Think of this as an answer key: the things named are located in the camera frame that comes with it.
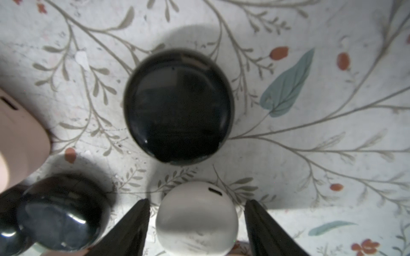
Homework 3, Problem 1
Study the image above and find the black earphone case middle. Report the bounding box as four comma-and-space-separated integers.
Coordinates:
16, 175, 111, 252

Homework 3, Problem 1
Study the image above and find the black earphone case left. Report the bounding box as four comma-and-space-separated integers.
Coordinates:
1, 185, 33, 256

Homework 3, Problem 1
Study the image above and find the black earphone case right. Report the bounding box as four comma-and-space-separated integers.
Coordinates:
123, 48, 235, 165

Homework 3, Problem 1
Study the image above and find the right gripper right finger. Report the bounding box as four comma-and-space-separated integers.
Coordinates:
245, 199, 308, 256

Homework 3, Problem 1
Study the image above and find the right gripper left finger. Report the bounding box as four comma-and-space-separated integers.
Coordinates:
86, 199, 150, 256

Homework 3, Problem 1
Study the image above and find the black earphone case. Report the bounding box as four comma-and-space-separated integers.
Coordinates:
1, 185, 33, 256
123, 48, 235, 165
16, 175, 111, 252

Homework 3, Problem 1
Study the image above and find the pink earphone case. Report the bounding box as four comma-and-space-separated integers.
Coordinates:
1, 90, 51, 192

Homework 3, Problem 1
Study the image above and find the white earphone case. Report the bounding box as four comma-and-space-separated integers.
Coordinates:
155, 181, 239, 256

